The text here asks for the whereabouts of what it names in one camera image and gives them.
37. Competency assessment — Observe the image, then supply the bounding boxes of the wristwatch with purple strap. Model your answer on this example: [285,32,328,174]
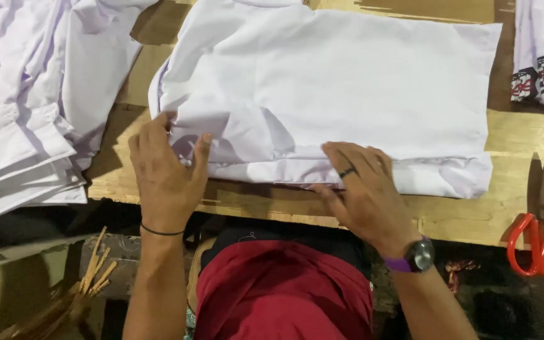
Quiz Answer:
[383,235,436,274]

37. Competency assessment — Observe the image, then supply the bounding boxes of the black wrist band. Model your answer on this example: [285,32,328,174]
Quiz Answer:
[140,223,186,237]

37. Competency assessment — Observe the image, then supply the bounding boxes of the person's left hand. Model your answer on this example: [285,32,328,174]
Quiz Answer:
[128,112,213,232]

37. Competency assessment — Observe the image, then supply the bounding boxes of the bundle of wooden sticks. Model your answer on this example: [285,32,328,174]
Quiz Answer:
[0,226,118,340]

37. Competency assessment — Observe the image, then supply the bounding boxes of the pile of white shirts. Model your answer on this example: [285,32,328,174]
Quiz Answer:
[0,0,159,221]

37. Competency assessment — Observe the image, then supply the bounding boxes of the red-handled scissors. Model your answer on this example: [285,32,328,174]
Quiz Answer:
[507,152,544,279]

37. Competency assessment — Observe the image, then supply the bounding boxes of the person's red garment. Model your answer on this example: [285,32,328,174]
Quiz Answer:
[194,239,375,340]

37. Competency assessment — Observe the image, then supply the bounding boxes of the white shirt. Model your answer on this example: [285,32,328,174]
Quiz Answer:
[148,0,503,199]

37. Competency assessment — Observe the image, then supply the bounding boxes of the person's right hand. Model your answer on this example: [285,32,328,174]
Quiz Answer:
[312,141,422,258]

